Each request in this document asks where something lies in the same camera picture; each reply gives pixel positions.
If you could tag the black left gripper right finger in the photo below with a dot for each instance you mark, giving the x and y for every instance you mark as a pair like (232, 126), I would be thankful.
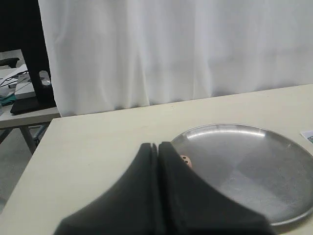
(193, 207)

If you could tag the grey side table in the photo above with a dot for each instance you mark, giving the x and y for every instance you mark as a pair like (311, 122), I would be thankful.
(9, 121)

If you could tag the black monitor stand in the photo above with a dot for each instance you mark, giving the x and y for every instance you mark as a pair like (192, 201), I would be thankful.
(32, 44)

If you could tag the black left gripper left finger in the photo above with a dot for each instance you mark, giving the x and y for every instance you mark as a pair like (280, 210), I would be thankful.
(130, 207)

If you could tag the white backdrop curtain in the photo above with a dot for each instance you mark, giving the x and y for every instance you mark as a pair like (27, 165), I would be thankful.
(117, 54)

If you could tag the small wooden die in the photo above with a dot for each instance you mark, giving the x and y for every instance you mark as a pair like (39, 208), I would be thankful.
(186, 160)

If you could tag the printed paper game board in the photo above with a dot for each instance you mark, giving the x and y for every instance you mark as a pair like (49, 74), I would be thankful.
(308, 135)

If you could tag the round silver metal plate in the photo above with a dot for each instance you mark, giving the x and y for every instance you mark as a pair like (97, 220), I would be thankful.
(255, 167)

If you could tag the white box on side table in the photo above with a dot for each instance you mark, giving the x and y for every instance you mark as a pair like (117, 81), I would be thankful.
(24, 87)

